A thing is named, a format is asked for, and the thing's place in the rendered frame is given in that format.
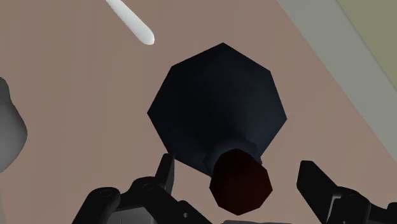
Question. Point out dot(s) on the grey rounded object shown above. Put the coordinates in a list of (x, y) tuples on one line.
[(11, 130)]

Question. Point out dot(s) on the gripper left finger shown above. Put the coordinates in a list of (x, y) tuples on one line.
[(149, 195)]

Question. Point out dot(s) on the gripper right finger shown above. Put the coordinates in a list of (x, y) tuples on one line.
[(328, 192)]

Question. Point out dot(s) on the dark bottle with red cap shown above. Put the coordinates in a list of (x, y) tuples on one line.
[(217, 118)]

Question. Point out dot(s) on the white rounded stick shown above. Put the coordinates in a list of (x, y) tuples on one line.
[(131, 21)]

